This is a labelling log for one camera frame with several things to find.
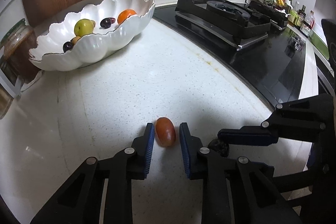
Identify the red cherry tomato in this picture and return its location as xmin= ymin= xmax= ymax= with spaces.
xmin=155 ymin=117 xmax=176 ymax=147

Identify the dark grape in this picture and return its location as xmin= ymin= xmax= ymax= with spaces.
xmin=63 ymin=42 xmax=74 ymax=53
xmin=100 ymin=18 xmax=112 ymax=29

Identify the yellow longan fruit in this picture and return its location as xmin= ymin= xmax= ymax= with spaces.
xmin=71 ymin=36 xmax=81 ymax=45

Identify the green apple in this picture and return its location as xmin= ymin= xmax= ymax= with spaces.
xmin=74 ymin=19 xmax=94 ymax=37

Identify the orange tangerine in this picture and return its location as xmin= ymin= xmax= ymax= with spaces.
xmin=117 ymin=9 xmax=137 ymax=24

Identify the blueberry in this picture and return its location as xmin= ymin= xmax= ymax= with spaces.
xmin=207 ymin=139 xmax=230 ymax=157

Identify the black gas stove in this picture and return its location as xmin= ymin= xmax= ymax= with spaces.
xmin=154 ymin=0 xmax=305 ymax=106

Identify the sauce bottle red label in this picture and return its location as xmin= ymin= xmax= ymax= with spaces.
xmin=300 ymin=10 xmax=315 ymax=38

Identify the white scalloped fruit bowl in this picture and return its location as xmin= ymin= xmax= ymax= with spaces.
xmin=29 ymin=0 xmax=155 ymax=72

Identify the glass jar green lid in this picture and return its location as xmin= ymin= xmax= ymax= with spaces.
xmin=1 ymin=19 xmax=40 ymax=84

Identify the white picture frame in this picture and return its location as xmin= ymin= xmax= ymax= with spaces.
xmin=1 ymin=55 xmax=23 ymax=98

